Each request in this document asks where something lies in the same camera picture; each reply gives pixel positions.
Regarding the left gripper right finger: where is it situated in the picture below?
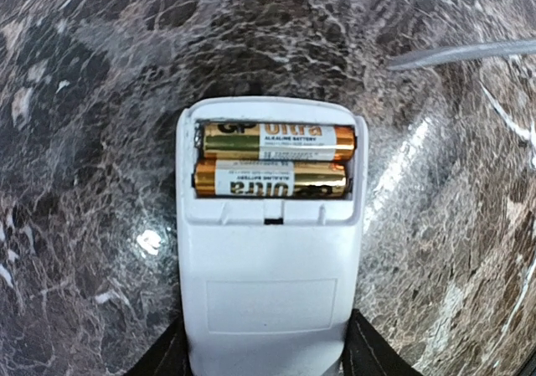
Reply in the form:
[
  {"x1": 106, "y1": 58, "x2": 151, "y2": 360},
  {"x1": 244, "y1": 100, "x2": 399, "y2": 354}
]
[{"x1": 342, "y1": 309, "x2": 419, "y2": 376}]

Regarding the upper gold AAA battery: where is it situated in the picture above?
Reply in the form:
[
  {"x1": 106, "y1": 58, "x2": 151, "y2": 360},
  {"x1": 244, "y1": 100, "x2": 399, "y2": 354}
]
[{"x1": 202, "y1": 122, "x2": 357, "y2": 162}]

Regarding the large white remote control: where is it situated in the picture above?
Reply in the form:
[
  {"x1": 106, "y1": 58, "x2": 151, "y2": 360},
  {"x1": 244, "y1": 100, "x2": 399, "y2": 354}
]
[{"x1": 176, "y1": 96, "x2": 369, "y2": 375}]

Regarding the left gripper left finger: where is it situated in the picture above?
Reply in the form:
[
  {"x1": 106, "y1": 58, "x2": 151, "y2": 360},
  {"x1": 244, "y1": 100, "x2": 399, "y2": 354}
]
[{"x1": 125, "y1": 321, "x2": 189, "y2": 376}]

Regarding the yellow handled screwdriver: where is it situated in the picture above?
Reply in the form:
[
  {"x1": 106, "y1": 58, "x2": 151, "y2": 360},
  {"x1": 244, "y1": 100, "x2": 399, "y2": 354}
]
[{"x1": 387, "y1": 39, "x2": 535, "y2": 70}]

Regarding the lower gold AAA battery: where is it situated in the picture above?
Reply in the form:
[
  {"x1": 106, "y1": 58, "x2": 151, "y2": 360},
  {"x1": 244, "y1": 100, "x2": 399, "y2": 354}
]
[{"x1": 193, "y1": 159, "x2": 348, "y2": 199}]

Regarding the gold aaa battery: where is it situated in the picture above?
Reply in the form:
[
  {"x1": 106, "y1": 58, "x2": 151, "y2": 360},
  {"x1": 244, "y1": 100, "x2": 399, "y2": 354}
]
[
  {"x1": 202, "y1": 122, "x2": 357, "y2": 162},
  {"x1": 193, "y1": 159, "x2": 348, "y2": 199}
]

